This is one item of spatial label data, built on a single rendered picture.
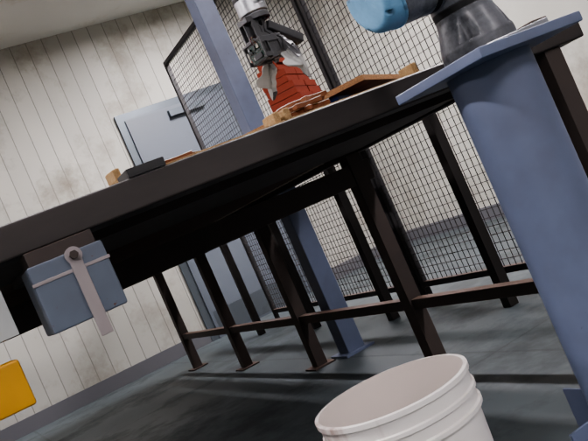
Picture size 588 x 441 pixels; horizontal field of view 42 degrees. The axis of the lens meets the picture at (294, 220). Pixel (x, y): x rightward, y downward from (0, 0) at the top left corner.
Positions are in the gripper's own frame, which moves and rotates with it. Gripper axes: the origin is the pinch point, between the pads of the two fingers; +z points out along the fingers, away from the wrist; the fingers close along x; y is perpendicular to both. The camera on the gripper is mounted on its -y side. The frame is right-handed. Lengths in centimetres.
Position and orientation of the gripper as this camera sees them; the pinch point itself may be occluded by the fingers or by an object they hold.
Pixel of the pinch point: (293, 88)
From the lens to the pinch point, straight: 192.3
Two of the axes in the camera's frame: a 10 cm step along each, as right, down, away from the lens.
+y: -6.9, 3.1, -6.5
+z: 4.0, 9.2, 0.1
